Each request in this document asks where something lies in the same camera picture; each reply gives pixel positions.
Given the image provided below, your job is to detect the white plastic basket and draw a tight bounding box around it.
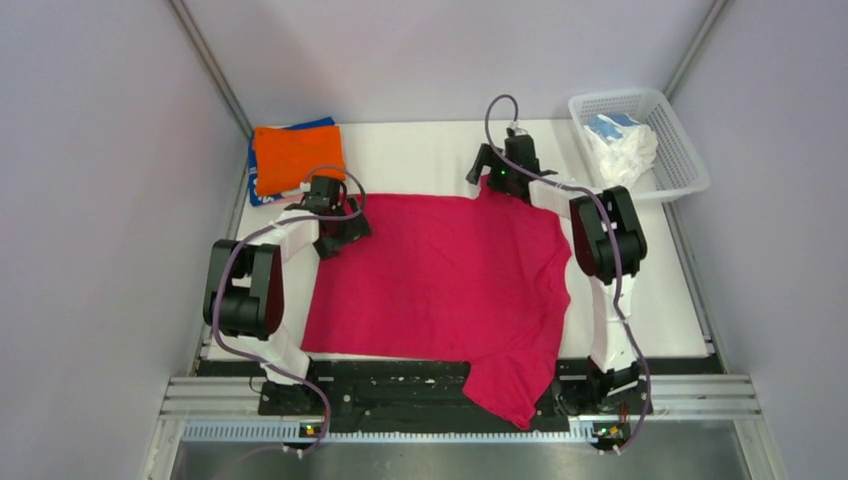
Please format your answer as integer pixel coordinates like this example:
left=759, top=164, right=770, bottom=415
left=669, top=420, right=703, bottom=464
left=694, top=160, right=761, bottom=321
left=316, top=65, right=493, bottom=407
left=568, top=89, right=710, bottom=202

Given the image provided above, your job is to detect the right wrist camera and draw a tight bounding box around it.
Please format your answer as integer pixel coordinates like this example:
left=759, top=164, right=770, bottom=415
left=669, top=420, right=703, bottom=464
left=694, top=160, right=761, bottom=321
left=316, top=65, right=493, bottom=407
left=506, top=122, right=529, bottom=138

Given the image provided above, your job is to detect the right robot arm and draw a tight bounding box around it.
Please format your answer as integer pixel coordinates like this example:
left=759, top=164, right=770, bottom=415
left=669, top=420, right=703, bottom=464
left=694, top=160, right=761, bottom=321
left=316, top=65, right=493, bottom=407
left=466, top=128, right=647, bottom=414

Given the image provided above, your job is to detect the light pink folded t-shirt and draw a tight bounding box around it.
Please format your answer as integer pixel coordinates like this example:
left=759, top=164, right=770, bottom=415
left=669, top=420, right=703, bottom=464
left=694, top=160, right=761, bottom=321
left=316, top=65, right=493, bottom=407
left=272, top=191, right=305, bottom=203

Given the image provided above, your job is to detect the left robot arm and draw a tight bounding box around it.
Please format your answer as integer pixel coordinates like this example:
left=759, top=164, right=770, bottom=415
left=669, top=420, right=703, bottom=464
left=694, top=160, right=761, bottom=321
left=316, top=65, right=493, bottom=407
left=203, top=174, right=371, bottom=418

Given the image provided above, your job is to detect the white cable duct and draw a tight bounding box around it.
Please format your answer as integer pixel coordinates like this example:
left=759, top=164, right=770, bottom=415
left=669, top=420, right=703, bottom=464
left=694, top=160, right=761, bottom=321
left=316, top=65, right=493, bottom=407
left=182, top=421, right=598, bottom=444

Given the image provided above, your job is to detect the light blue cloth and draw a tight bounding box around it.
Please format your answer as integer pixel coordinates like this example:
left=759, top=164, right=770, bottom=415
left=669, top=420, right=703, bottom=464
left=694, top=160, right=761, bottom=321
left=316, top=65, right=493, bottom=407
left=585, top=113, right=641, bottom=143

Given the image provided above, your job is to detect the aluminium rail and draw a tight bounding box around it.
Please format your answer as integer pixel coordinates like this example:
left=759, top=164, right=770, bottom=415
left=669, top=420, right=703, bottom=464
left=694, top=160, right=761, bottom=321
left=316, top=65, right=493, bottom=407
left=160, top=375, right=762, bottom=421

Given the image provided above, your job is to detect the white crumpled t-shirt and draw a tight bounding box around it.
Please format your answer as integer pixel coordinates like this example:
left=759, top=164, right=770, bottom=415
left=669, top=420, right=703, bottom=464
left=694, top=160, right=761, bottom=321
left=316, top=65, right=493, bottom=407
left=583, top=121, right=659, bottom=188

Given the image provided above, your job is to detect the blue folded t-shirt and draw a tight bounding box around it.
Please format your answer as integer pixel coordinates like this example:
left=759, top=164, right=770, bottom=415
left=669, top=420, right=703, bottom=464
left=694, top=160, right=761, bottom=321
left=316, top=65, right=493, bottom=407
left=247, top=117, right=337, bottom=206

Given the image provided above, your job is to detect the orange folded t-shirt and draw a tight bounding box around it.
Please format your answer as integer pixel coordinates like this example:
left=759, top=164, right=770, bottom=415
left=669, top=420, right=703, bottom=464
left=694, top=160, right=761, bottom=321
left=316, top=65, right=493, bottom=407
left=253, top=125, right=346, bottom=197

